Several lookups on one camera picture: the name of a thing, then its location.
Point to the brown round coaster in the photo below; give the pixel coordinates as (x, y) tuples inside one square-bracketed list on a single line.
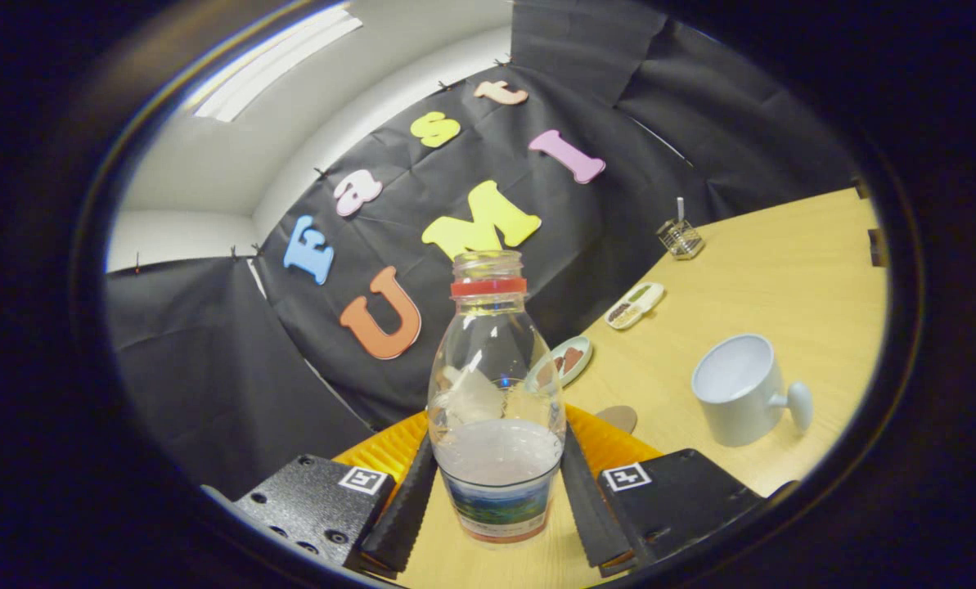
[(618, 419)]

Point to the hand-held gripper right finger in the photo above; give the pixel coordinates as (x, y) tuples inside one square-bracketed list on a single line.
[(594, 507)]

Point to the white cup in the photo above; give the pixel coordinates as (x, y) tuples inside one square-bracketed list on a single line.
[(741, 401)]

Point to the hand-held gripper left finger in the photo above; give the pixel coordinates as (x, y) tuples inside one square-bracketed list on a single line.
[(402, 515)]

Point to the pale green plate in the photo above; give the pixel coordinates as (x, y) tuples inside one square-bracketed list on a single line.
[(583, 347)]

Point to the wooden table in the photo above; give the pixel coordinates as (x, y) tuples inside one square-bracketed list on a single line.
[(782, 270)]

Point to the long ceiling light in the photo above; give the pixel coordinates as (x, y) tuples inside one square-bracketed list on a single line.
[(275, 65)]

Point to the brown meat piece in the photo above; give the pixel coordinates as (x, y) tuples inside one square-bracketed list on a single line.
[(553, 368), (573, 358)]

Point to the white divided dish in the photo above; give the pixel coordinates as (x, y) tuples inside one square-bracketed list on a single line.
[(635, 306)]

